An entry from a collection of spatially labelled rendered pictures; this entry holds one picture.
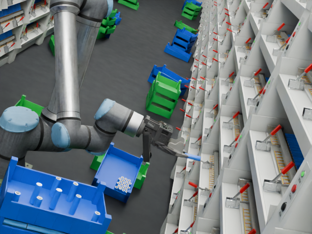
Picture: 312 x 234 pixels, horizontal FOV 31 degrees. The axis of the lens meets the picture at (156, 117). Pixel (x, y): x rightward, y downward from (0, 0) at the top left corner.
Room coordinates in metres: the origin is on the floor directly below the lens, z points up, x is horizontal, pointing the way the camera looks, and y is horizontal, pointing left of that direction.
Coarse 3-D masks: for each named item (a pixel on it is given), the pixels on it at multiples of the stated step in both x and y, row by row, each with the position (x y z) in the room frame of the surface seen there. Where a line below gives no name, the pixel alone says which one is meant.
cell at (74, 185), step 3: (72, 183) 1.50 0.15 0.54; (75, 183) 1.50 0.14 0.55; (72, 186) 1.49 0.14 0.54; (75, 186) 1.49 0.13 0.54; (72, 189) 1.49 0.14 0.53; (75, 189) 1.50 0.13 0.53; (69, 192) 1.50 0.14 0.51; (72, 192) 1.49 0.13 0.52; (69, 195) 1.49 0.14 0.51; (72, 195) 1.50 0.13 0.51; (66, 198) 1.50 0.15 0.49; (69, 198) 1.49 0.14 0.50; (72, 198) 1.50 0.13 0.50; (69, 201) 1.49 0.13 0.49
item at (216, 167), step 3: (216, 153) 2.32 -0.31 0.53; (216, 156) 2.29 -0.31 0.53; (210, 159) 2.28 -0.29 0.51; (216, 159) 2.25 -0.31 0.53; (216, 162) 2.22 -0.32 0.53; (216, 165) 2.19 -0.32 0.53; (216, 168) 2.16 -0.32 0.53; (216, 171) 2.12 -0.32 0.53; (216, 174) 2.10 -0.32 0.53; (216, 177) 2.06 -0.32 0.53; (213, 183) 2.03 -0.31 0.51
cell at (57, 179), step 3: (57, 177) 1.49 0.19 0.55; (54, 180) 1.48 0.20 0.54; (57, 180) 1.48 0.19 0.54; (60, 180) 1.48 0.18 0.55; (54, 183) 1.48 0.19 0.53; (57, 183) 1.48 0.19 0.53; (54, 186) 1.48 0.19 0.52; (57, 186) 1.48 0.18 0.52; (51, 189) 1.48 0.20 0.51; (54, 189) 1.48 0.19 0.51; (51, 192) 1.48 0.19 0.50; (54, 192) 1.48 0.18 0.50; (51, 195) 1.48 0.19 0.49
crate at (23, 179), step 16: (16, 160) 1.46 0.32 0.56; (16, 176) 1.48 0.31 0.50; (32, 176) 1.49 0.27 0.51; (48, 176) 1.51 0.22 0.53; (48, 192) 1.50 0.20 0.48; (64, 192) 1.53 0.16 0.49; (80, 192) 1.54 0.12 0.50; (96, 192) 1.55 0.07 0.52; (0, 208) 1.28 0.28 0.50; (16, 208) 1.29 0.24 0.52; (32, 208) 1.31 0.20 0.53; (48, 208) 1.41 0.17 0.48; (64, 208) 1.45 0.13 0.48; (80, 208) 1.49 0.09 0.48; (96, 208) 1.53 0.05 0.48; (48, 224) 1.33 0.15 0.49; (64, 224) 1.34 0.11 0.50; (80, 224) 1.35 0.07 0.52; (96, 224) 1.37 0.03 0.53
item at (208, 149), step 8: (208, 144) 2.36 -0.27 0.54; (208, 152) 2.36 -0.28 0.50; (208, 160) 2.29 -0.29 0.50; (200, 168) 2.19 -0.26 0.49; (200, 176) 2.10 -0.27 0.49; (208, 176) 2.12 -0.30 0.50; (200, 184) 2.03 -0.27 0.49; (208, 184) 2.04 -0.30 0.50; (200, 192) 1.96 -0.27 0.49; (200, 200) 1.89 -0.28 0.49; (200, 208) 1.76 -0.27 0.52
